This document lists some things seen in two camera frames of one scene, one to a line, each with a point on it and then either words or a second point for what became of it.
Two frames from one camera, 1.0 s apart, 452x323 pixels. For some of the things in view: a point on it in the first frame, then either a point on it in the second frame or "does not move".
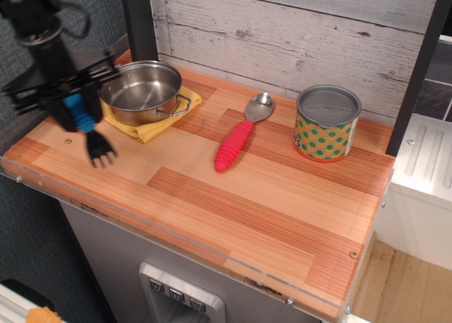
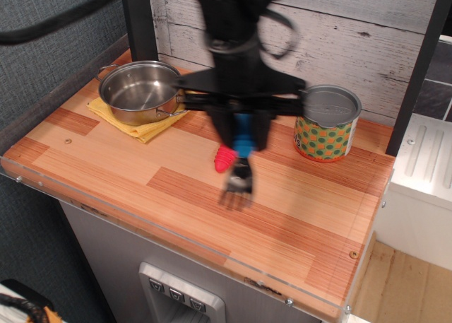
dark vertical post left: (139, 21) does not move
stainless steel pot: (144, 90) does not move
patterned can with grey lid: (325, 120) does not move
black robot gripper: (63, 71) -> (236, 84)
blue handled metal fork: (99, 149) -> (239, 189)
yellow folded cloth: (141, 132) does not move
